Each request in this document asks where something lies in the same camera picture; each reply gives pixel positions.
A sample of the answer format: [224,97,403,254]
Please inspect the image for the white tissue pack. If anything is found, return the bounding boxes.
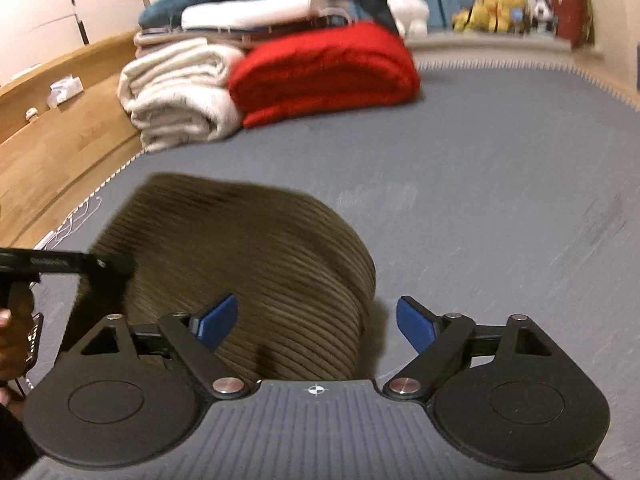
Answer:
[47,75,84,110]

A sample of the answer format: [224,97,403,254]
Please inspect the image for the brown corduroy pants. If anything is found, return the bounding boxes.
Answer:
[61,174,375,380]

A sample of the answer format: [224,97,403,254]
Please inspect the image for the wooden bed frame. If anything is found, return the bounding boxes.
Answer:
[1,32,141,247]

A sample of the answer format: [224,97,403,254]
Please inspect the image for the person left hand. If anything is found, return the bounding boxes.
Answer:
[0,284,34,382]

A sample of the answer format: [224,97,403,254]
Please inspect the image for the red folded blanket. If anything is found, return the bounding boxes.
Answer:
[229,22,421,129]

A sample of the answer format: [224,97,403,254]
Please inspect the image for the dark red plush toy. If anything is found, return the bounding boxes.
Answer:
[550,0,588,49]

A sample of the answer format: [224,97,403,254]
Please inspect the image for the grey bed mattress sheet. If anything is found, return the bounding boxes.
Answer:
[61,65,639,479]

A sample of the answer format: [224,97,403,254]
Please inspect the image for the white plush toy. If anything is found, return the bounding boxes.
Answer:
[387,0,430,38]

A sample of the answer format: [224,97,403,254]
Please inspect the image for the cream folded blanket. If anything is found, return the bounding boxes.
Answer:
[117,38,245,153]

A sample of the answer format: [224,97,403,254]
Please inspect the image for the white folded towel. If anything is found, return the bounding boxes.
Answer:
[180,0,329,29]

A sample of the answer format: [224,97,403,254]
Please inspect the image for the yellow plush toys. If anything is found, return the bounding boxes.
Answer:
[451,0,528,35]

